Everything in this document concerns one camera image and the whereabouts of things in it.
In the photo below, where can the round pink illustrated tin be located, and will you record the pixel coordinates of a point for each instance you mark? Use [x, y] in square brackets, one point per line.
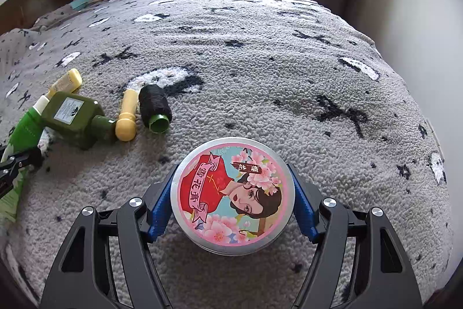
[228, 196]

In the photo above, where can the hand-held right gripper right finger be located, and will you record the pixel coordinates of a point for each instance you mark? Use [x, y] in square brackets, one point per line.
[304, 204]

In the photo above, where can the grey cat print blanket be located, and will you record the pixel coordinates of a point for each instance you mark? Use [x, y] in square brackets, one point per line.
[253, 77]

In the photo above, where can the teal packet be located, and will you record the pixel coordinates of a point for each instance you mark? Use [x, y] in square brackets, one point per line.
[81, 2]

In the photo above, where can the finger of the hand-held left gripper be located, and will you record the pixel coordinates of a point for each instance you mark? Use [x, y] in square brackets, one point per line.
[23, 160]

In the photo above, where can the large dark green bottle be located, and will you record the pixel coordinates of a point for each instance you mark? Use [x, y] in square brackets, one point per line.
[76, 119]

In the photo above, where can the black thread spool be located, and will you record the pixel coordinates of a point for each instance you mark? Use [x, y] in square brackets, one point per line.
[155, 108]

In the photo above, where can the dark wooden headboard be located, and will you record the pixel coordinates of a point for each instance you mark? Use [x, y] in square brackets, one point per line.
[36, 1]

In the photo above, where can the green daisy print tube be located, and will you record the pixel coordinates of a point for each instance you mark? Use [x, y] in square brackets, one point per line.
[27, 128]

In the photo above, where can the small yellow bottle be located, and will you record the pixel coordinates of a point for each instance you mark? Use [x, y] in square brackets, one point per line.
[127, 115]

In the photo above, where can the yellow and white bottle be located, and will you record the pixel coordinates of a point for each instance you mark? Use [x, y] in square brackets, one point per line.
[67, 81]

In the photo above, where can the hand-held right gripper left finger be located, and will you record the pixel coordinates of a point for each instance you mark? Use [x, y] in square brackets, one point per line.
[161, 207]

